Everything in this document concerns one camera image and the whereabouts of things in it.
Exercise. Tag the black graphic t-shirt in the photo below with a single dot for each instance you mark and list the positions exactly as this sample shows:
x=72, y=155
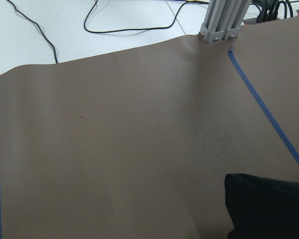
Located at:
x=262, y=208

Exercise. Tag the aluminium frame post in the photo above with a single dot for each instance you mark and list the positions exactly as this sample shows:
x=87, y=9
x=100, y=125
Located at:
x=223, y=19

